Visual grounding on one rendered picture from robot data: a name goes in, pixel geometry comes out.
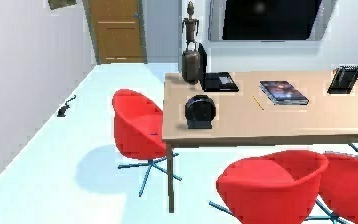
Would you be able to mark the black round alarm clock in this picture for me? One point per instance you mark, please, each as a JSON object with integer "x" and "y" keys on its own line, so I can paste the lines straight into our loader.
{"x": 199, "y": 110}

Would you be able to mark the red swivel chair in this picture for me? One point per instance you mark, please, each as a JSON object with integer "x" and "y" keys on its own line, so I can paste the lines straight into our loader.
{"x": 137, "y": 126}
{"x": 348, "y": 186}
{"x": 270, "y": 190}

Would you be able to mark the black open laptop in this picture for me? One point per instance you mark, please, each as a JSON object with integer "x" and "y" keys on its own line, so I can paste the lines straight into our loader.
{"x": 217, "y": 80}

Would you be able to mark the brown figurine statue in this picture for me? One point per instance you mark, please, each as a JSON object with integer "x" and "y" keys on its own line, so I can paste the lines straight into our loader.
{"x": 190, "y": 56}

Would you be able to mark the yellow pencil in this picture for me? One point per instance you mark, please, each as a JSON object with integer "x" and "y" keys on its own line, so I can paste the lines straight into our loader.
{"x": 258, "y": 102}

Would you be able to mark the light wooden table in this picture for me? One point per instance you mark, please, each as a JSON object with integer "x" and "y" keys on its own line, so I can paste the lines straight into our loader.
{"x": 267, "y": 116}

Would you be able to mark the brown wooden door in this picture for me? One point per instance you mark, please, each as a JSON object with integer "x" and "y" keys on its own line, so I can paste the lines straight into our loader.
{"x": 117, "y": 31}

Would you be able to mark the dark blue book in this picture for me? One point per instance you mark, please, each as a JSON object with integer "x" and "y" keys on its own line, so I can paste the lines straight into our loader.
{"x": 283, "y": 92}

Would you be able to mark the small black floor object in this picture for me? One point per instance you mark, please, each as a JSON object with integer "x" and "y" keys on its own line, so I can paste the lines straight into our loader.
{"x": 64, "y": 109}

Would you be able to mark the dark window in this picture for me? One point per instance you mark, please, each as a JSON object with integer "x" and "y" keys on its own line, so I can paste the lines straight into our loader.
{"x": 270, "y": 19}

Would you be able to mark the olive framed picture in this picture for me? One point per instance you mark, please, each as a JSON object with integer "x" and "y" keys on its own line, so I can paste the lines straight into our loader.
{"x": 61, "y": 3}

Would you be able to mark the black desk phone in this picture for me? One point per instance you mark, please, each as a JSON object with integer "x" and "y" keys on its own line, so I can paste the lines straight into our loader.
{"x": 344, "y": 79}

